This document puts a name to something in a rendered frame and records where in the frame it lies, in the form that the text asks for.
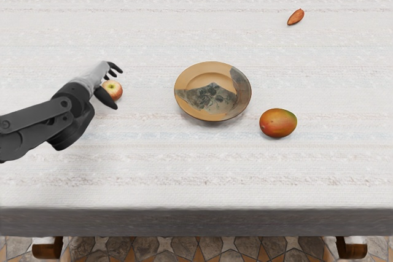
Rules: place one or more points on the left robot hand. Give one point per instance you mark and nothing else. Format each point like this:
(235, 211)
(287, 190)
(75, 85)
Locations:
(93, 75)

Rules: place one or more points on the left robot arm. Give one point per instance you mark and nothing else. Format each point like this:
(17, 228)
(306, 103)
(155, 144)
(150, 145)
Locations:
(46, 117)

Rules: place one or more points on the brown patterned plate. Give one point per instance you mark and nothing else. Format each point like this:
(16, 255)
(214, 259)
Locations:
(212, 91)

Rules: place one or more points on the small red yellow apple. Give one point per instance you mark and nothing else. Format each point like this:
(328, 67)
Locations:
(114, 89)

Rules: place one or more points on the red orange mango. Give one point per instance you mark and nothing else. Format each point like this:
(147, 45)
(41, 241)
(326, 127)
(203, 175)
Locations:
(277, 122)

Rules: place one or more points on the small brown almond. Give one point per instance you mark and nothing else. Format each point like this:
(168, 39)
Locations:
(295, 17)

